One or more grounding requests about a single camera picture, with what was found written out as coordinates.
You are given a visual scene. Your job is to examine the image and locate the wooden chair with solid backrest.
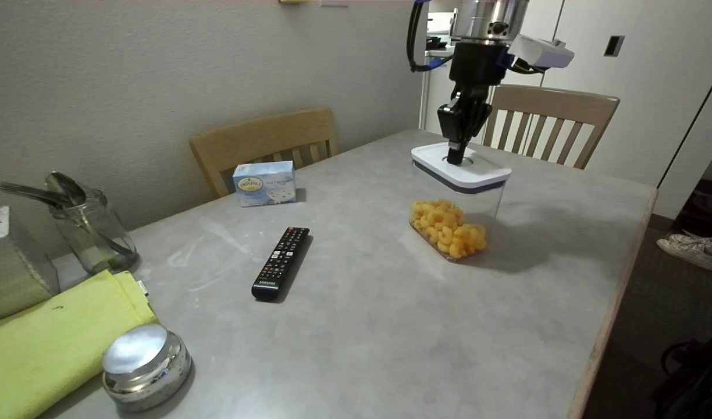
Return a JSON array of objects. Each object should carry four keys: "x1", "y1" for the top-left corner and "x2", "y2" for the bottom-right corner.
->
[{"x1": 189, "y1": 106, "x2": 342, "y2": 200}]

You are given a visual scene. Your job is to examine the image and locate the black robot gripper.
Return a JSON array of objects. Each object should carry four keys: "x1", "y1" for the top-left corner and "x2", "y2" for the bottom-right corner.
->
[{"x1": 434, "y1": 39, "x2": 517, "y2": 169}]

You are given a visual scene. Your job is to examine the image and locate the black frame beside table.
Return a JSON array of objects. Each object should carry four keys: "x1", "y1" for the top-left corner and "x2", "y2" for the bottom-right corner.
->
[{"x1": 654, "y1": 316, "x2": 712, "y2": 419}]

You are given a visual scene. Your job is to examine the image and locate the glass utensil jar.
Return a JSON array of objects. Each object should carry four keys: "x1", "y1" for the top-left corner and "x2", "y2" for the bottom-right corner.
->
[{"x1": 48, "y1": 186, "x2": 141, "y2": 276}]

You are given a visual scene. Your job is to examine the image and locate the metal spoon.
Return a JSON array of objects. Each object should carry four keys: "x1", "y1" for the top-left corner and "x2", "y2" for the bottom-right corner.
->
[{"x1": 45, "y1": 170, "x2": 90, "y2": 211}]

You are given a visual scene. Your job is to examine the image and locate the metal utensil handle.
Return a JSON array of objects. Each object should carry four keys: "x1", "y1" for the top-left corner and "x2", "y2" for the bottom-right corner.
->
[{"x1": 0, "y1": 179, "x2": 69, "y2": 211}]

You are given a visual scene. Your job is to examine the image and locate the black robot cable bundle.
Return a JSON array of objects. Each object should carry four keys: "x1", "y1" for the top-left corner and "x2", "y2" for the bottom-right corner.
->
[{"x1": 405, "y1": 0, "x2": 459, "y2": 77}]

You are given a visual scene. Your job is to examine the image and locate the dark bag on floor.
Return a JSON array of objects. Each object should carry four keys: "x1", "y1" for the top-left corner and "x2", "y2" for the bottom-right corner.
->
[{"x1": 672, "y1": 177, "x2": 712, "y2": 240}]

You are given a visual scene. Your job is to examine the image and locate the small black wall plate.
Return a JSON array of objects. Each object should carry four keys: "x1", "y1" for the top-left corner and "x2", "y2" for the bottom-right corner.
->
[{"x1": 603, "y1": 32, "x2": 629, "y2": 58}]

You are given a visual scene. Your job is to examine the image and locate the small light blue box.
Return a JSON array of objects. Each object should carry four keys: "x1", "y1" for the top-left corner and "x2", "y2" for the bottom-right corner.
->
[{"x1": 231, "y1": 159, "x2": 298, "y2": 207}]

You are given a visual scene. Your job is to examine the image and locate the white shoes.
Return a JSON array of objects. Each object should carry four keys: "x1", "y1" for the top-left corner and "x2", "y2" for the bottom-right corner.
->
[{"x1": 655, "y1": 231, "x2": 712, "y2": 276}]

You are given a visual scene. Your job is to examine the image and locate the wooden chair with slatted backrest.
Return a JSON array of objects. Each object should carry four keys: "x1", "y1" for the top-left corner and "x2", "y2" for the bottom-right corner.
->
[{"x1": 479, "y1": 81, "x2": 623, "y2": 172}]

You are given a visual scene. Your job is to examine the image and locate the round silver metal tin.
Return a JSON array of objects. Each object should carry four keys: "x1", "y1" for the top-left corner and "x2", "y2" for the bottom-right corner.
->
[{"x1": 100, "y1": 321, "x2": 196, "y2": 413}]

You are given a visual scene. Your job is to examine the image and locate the white rectangular container lid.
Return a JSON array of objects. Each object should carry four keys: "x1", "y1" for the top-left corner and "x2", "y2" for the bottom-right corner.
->
[{"x1": 409, "y1": 140, "x2": 513, "y2": 194}]

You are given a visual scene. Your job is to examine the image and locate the grey tissue box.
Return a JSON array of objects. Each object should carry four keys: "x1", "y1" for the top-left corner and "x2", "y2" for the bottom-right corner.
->
[{"x1": 0, "y1": 205, "x2": 63, "y2": 323}]

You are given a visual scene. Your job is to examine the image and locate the clear plastic food container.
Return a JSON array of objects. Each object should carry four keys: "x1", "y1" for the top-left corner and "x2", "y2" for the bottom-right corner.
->
[{"x1": 408, "y1": 162, "x2": 508, "y2": 266}]

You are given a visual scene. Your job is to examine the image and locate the lime green cloth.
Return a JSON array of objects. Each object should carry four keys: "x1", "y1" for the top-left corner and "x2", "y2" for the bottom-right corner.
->
[{"x1": 0, "y1": 269, "x2": 157, "y2": 419}]

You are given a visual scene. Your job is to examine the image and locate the yellow snack pieces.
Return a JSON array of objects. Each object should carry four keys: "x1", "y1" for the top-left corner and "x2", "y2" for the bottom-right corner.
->
[{"x1": 408, "y1": 199, "x2": 489, "y2": 264}]

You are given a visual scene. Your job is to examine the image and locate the black TV remote control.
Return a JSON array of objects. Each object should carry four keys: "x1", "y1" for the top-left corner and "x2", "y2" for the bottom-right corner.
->
[{"x1": 249, "y1": 223, "x2": 315, "y2": 304}]

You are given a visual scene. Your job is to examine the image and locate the white kitchen cabinet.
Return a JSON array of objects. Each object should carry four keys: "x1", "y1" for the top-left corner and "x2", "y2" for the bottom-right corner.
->
[{"x1": 419, "y1": 69, "x2": 460, "y2": 136}]

